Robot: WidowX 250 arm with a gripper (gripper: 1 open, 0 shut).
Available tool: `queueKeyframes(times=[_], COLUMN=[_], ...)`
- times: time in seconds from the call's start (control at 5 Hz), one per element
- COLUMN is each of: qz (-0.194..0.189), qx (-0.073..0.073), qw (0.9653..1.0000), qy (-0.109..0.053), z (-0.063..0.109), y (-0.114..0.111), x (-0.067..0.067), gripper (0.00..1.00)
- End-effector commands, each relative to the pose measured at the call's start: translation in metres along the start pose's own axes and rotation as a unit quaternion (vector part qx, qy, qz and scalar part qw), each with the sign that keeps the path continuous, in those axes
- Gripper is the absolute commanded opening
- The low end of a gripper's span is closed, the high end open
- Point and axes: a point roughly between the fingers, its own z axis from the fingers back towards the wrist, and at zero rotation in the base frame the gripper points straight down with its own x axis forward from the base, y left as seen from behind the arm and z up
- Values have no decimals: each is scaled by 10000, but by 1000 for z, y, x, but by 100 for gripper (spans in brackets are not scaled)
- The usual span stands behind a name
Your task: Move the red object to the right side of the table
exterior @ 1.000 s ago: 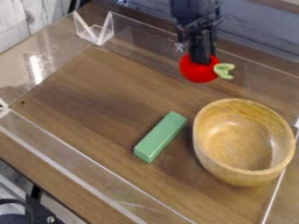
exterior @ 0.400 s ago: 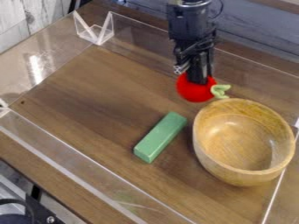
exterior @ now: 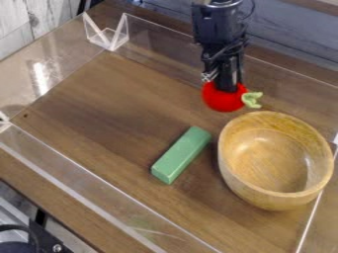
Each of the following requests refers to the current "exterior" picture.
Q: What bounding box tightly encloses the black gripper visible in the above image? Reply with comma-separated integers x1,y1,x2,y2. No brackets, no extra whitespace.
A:
191,0,249,93

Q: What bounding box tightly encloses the wooden bowl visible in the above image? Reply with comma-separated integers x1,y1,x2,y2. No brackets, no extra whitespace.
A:
218,111,334,211

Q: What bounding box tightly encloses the green rectangular block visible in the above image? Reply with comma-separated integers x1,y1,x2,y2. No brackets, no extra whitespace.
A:
151,126,211,185

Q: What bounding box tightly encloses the clear acrylic back wall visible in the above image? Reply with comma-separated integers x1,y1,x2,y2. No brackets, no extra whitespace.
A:
124,14,338,132

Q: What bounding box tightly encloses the clear acrylic wall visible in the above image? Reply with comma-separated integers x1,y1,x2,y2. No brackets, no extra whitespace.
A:
124,14,338,132
0,123,221,253

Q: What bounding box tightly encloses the clear acrylic corner bracket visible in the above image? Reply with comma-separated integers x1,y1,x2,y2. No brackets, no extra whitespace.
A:
82,13,130,51

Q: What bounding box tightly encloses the clear acrylic front wall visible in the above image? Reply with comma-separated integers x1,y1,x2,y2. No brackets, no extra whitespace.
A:
0,123,221,253

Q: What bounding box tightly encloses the black metal mount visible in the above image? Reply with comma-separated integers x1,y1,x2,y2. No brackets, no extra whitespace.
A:
0,207,75,253

